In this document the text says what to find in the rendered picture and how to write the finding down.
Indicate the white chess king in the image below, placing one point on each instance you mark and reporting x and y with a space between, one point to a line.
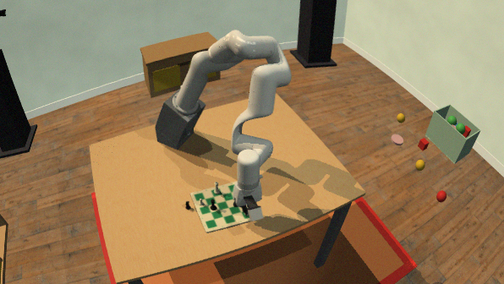
217 191

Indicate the green and white chessboard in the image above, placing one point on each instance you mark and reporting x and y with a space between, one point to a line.
225 215

